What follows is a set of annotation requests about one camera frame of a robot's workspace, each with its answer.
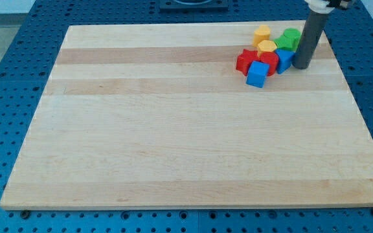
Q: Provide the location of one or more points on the yellow rounded block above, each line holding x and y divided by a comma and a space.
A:
262, 33

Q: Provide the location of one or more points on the red star block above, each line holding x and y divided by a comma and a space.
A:
245, 59

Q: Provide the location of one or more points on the green circle block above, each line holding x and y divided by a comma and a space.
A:
292, 36

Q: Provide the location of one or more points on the white rod mount collar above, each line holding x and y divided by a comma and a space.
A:
319, 6

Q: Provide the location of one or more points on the red circle block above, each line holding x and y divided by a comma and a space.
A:
272, 59

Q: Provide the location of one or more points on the blue cube block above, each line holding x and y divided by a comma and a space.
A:
257, 74

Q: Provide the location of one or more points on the blue slanted block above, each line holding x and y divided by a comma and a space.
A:
285, 59

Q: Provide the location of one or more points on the yellow hexagon block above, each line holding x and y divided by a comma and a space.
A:
266, 46

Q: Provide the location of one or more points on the light wooden board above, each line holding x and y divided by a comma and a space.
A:
157, 117

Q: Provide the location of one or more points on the green star block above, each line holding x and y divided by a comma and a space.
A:
284, 43

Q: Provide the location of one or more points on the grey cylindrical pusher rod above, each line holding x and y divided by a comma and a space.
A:
309, 39

